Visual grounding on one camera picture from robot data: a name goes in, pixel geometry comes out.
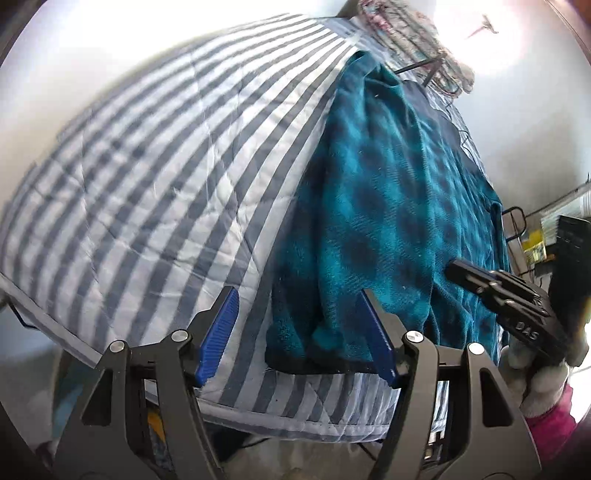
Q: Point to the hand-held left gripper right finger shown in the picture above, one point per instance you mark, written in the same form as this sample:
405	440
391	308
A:
376	327

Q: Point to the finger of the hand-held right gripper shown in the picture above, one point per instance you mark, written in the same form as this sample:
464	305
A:
517	288
466	274

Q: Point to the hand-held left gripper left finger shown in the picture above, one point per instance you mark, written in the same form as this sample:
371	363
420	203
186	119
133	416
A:
219	337

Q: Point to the teal plaid fleece jacket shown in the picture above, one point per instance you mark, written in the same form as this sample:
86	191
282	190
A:
383	207

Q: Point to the person's right forearm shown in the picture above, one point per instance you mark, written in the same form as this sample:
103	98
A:
551	434

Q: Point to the black clothes rack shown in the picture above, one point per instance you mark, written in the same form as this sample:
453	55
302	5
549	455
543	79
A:
505	216

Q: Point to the person's right hand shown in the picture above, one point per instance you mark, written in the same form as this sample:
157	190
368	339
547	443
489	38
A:
545	387

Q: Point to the yellow crate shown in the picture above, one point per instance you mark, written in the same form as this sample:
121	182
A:
535	244

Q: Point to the striped hanging towel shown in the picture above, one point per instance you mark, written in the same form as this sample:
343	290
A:
568	207

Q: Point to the grey striped blanket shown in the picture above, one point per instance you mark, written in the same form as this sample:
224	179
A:
138	184

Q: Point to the black tripod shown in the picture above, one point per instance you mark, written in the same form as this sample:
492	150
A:
420	63

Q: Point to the black phone holder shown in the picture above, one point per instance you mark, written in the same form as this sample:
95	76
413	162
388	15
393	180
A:
485	25

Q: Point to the folded floral quilt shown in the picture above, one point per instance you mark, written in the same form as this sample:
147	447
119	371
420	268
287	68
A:
406	27

